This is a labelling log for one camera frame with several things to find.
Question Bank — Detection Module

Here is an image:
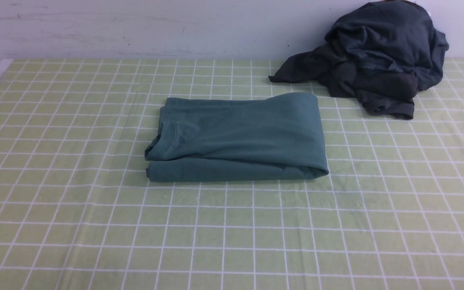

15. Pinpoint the dark blue-grey crumpled garment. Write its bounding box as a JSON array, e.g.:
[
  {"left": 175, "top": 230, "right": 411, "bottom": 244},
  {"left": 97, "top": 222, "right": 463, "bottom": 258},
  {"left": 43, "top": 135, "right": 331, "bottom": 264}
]
[{"left": 324, "top": 0, "right": 449, "bottom": 91}]

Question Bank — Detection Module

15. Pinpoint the green long-sleeve top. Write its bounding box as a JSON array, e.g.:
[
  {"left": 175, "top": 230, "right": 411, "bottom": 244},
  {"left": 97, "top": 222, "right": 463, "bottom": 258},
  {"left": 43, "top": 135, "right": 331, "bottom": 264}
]
[{"left": 144, "top": 92, "right": 329, "bottom": 183}]

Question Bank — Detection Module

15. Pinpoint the dark brown-grey crumpled garment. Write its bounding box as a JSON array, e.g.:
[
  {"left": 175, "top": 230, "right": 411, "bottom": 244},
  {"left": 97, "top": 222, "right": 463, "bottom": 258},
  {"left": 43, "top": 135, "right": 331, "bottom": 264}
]
[{"left": 269, "top": 41, "right": 418, "bottom": 120}]

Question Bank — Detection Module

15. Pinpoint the green checkered tablecloth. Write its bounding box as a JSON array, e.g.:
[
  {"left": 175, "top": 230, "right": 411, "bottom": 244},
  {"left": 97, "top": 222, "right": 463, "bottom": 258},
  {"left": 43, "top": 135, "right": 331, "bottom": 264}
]
[{"left": 0, "top": 59, "right": 464, "bottom": 290}]

